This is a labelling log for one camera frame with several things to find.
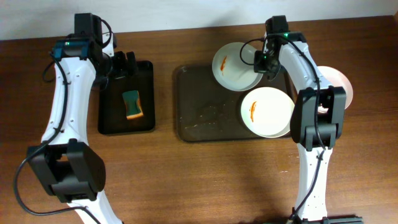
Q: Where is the large brown tray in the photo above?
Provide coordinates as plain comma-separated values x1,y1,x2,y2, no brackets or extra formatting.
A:
174,65,294,142

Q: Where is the green and orange sponge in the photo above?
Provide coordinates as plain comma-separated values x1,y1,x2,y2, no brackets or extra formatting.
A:
122,90,144,120

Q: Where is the white plate with stain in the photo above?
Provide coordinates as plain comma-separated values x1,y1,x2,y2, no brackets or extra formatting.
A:
212,42,263,91

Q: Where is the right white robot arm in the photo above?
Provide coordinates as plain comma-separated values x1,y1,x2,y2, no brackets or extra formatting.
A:
254,16,346,223

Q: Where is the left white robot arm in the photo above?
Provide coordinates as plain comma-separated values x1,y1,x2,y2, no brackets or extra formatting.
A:
23,13,137,223

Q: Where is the small black tray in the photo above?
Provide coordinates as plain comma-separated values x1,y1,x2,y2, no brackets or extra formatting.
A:
98,60,155,136

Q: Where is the white plate right side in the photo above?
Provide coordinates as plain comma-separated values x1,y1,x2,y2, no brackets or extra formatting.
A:
240,87,294,138

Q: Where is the pinkish white plate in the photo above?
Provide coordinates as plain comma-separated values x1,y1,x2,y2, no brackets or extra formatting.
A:
318,66,354,109

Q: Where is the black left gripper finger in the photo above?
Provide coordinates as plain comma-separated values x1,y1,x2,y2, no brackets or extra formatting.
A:
126,52,138,76
114,51,127,77

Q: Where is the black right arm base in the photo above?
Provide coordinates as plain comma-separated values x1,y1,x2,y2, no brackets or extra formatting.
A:
286,215,364,224

